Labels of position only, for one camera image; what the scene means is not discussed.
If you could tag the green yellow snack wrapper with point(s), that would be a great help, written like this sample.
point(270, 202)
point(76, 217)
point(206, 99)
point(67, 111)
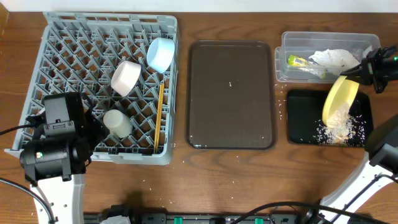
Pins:
point(307, 66)

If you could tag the light blue bowl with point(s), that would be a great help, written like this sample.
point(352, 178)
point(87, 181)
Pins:
point(160, 54)

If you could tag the black rectangular tray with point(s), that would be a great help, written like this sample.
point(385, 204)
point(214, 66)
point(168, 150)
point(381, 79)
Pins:
point(304, 111)

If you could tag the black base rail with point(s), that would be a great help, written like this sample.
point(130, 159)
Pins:
point(124, 214)

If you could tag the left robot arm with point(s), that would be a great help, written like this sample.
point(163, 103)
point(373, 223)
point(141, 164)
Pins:
point(56, 158)

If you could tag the white tissue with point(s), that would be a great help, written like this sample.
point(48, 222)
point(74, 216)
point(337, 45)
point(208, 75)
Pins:
point(335, 60)

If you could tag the yellow plate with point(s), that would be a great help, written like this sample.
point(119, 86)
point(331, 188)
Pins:
point(339, 100)

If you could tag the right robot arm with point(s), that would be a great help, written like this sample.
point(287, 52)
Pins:
point(379, 165)

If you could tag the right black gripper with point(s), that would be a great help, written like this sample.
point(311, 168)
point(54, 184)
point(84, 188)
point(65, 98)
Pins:
point(368, 70)

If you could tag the spilled rice food scraps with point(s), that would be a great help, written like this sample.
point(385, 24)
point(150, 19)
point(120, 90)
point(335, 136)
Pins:
point(342, 129)

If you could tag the cream white cup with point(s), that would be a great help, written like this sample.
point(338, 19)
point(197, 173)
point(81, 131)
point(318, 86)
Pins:
point(118, 123)

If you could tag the white pink bowl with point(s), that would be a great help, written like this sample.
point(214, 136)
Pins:
point(125, 77)

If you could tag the grey plastic dish rack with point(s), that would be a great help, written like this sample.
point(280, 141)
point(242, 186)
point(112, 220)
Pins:
point(79, 52)

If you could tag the dark brown serving tray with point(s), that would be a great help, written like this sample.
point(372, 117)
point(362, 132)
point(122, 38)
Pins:
point(231, 102)

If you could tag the clear plastic waste bin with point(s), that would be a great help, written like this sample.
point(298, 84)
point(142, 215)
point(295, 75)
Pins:
point(305, 44)

